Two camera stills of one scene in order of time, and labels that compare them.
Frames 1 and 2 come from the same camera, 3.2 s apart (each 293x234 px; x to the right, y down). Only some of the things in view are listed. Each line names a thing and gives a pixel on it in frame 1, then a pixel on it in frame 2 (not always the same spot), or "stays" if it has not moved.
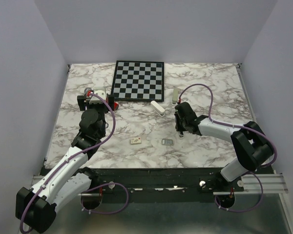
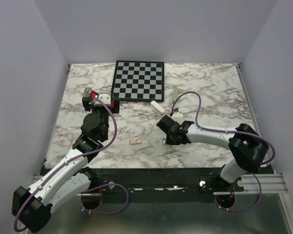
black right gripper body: (180, 123) to (170, 140)
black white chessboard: (138, 81) stays
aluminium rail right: (272, 183) stays
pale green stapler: (175, 96) stays
